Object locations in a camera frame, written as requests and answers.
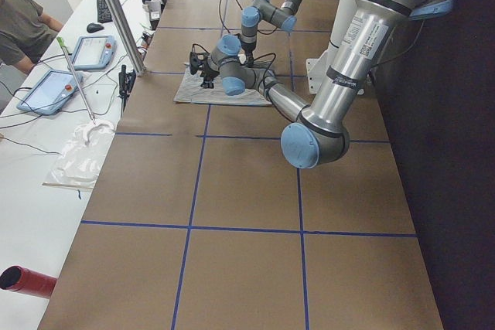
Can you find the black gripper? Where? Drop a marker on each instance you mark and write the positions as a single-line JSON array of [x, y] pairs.
[[249, 56], [208, 74]]

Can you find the navy white striped polo shirt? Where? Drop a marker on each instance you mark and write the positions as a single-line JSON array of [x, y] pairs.
[[190, 92]]

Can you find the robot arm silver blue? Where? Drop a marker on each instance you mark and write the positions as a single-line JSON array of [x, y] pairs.
[[282, 17], [315, 133]]

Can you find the upper teach pendant blue grey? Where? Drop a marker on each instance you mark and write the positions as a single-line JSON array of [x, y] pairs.
[[93, 53]]

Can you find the teach pendant blue grey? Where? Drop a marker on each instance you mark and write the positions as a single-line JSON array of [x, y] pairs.
[[50, 94], [93, 53]]

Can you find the black keyboard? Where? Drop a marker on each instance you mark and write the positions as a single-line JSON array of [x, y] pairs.
[[103, 12]]

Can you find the black computer mouse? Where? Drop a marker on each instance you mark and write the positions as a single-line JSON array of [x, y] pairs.
[[94, 27]]

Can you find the long metal rod green tip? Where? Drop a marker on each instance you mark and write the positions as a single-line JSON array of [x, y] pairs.
[[76, 78]]

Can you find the clear plastic bag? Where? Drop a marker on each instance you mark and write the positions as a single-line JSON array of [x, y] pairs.
[[82, 157]]

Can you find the lower teach pendant blue grey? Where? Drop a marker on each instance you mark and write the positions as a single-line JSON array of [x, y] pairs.
[[50, 94]]

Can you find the person in grey shirt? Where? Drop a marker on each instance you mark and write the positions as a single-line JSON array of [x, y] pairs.
[[26, 33]]

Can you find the red cylinder bottle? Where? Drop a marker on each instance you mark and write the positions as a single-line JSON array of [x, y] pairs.
[[25, 281]]

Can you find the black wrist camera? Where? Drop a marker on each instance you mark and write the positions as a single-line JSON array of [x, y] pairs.
[[196, 62]]

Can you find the aluminium frame post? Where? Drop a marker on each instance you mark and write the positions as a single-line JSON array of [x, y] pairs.
[[127, 38]]

